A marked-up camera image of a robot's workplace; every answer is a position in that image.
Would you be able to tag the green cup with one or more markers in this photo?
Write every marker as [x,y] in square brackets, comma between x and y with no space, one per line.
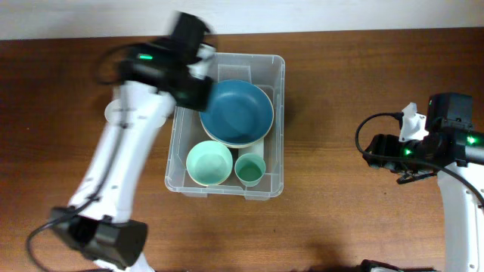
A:
[249,169]

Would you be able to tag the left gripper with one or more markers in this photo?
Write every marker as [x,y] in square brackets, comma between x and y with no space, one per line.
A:
[204,103]

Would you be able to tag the dark blue bowl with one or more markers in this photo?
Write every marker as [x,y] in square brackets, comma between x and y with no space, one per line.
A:
[238,111]

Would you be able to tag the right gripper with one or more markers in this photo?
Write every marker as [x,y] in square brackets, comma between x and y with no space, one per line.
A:
[383,144]

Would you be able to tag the yellow small bowl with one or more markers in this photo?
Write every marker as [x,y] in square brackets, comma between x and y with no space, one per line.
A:
[210,176]

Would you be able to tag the clear plastic storage container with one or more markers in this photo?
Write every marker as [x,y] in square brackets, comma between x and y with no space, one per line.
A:
[246,103]

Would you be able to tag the mint green small bowl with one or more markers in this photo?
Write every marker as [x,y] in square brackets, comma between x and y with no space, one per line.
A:
[209,154]

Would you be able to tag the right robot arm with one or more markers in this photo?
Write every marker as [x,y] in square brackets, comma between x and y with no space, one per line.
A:
[442,144]

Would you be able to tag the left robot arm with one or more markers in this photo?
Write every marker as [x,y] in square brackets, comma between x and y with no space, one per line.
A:
[153,79]

